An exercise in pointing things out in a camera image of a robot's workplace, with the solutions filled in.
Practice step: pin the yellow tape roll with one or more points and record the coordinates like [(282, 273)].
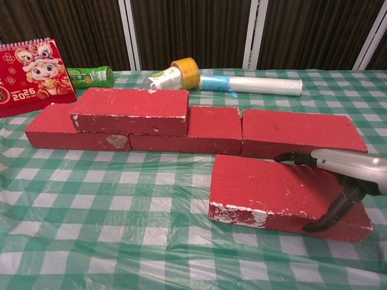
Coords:
[(189, 71)]

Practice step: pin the plastic bag roll blue band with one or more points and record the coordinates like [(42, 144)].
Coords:
[(263, 85)]

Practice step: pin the clear bottle white label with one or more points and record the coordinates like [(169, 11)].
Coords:
[(166, 79)]

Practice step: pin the red spiral desk calendar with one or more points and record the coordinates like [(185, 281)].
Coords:
[(33, 78)]

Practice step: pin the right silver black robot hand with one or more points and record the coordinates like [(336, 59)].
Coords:
[(356, 170)]

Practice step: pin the white partition frame post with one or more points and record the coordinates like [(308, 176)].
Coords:
[(129, 30), (255, 30), (370, 45)]

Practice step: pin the green drink bottle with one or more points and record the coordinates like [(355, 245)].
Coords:
[(90, 77)]

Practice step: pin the green checked tablecloth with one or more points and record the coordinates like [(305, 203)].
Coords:
[(121, 196)]

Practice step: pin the red foam brick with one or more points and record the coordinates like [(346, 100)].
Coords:
[(51, 133), (257, 184), (211, 124), (130, 105), (296, 130)]

